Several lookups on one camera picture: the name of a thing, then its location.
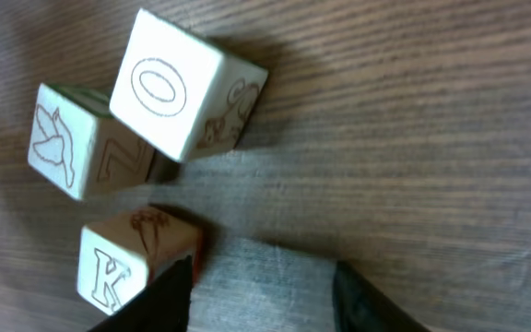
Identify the white K block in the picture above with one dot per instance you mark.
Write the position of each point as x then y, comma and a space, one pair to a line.
121, 256

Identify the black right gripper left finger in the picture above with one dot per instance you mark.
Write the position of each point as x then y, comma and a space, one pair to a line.
161, 307

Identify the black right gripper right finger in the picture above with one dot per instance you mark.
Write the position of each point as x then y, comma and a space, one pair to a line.
360, 307

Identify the white O block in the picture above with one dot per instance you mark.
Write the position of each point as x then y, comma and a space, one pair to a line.
185, 95

